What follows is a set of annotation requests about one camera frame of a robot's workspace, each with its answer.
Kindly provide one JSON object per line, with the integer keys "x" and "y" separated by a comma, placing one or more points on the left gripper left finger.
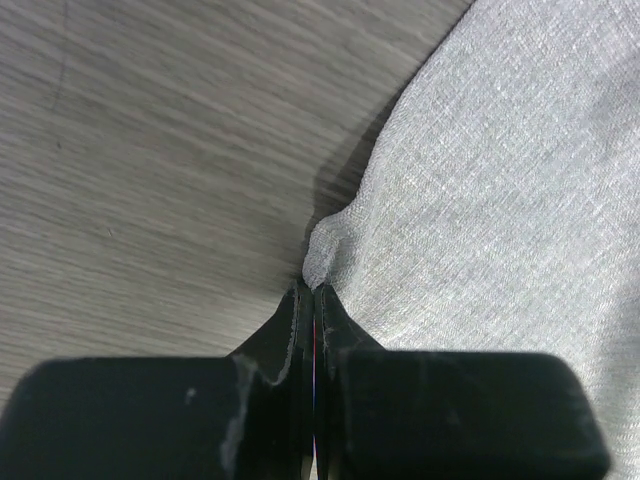
{"x": 246, "y": 415}

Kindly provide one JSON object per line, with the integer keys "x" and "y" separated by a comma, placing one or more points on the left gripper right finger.
{"x": 387, "y": 414}

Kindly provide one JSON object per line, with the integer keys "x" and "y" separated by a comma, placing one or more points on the grey cloth napkin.
{"x": 499, "y": 209}

